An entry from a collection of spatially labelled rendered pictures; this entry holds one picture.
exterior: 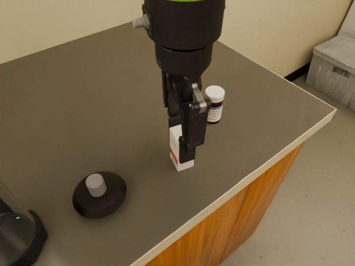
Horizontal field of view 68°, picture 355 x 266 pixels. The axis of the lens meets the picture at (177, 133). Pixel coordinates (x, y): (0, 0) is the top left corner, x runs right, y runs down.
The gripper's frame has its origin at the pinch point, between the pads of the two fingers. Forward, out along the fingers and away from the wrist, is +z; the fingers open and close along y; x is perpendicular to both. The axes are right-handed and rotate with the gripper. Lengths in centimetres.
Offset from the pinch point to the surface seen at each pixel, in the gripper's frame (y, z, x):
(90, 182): 2.5, 0.1, -17.0
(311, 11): -101, 40, 138
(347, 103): -60, 96, 164
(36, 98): -31.9, 6.7, -25.8
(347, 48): -88, 68, 175
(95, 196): 3.5, 2.8, -17.1
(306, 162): -31, 101, 101
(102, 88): -29.3, 6.7, -9.8
